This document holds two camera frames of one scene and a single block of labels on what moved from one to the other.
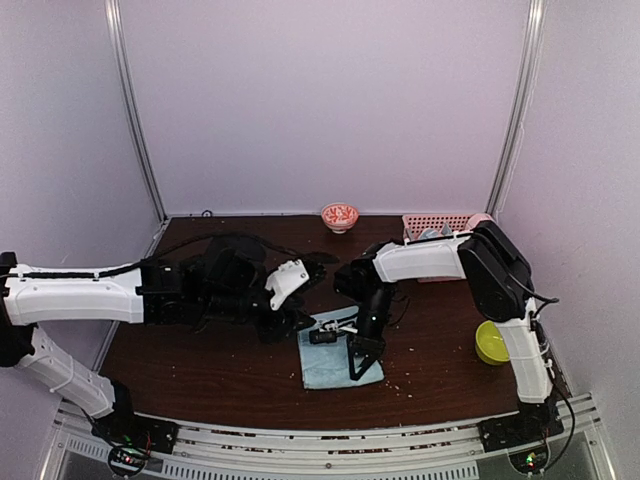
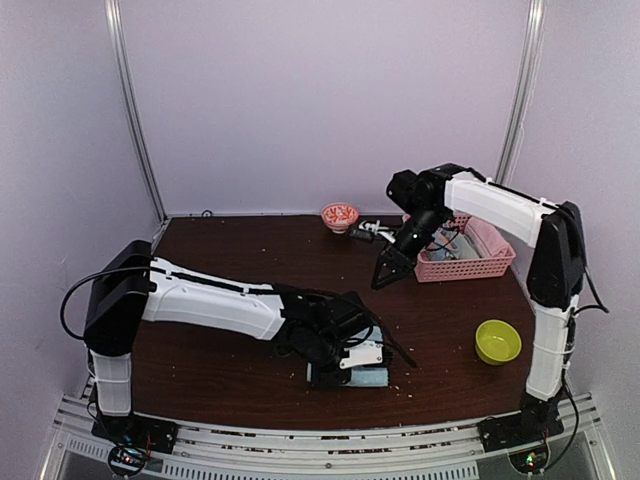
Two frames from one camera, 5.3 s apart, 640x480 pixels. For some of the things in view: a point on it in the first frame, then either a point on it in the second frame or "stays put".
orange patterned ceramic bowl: [339, 216] stays put
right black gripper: [373, 346] -> [395, 261]
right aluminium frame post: [530, 81] stays put
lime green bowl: [490, 344] stays put
